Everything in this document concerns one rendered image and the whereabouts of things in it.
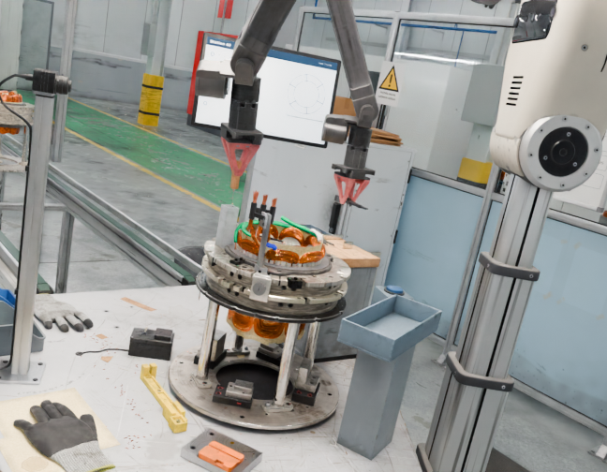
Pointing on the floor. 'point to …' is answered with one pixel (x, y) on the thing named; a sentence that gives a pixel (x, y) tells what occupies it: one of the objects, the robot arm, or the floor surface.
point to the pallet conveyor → (71, 202)
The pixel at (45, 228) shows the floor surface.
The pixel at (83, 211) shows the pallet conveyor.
